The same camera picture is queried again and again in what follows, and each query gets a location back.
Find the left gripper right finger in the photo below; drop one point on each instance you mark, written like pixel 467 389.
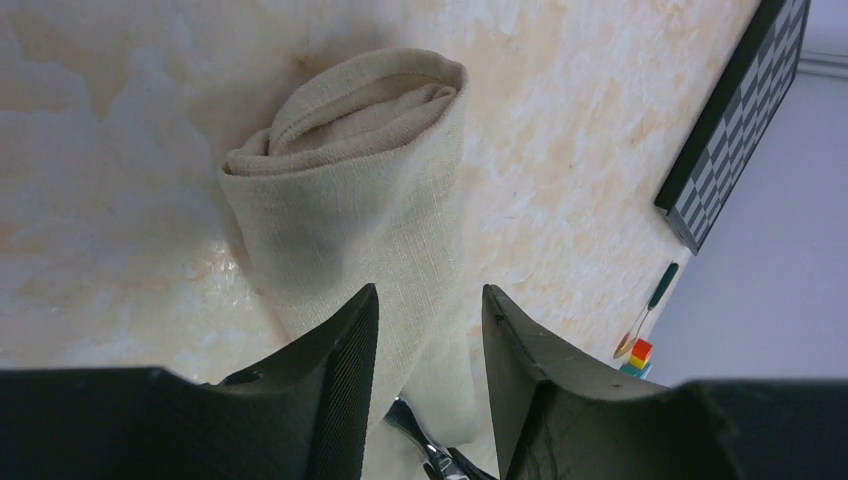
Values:
pixel 559 413

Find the silver knife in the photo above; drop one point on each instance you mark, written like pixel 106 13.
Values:
pixel 439 462

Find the gold spoon green handle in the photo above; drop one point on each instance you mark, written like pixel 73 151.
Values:
pixel 630 338

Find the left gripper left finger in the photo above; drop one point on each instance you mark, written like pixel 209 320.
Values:
pixel 300 413

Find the black white checkerboard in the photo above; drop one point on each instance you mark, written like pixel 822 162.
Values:
pixel 732 122

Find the colourful toy blocks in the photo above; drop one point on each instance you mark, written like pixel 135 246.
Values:
pixel 639 363

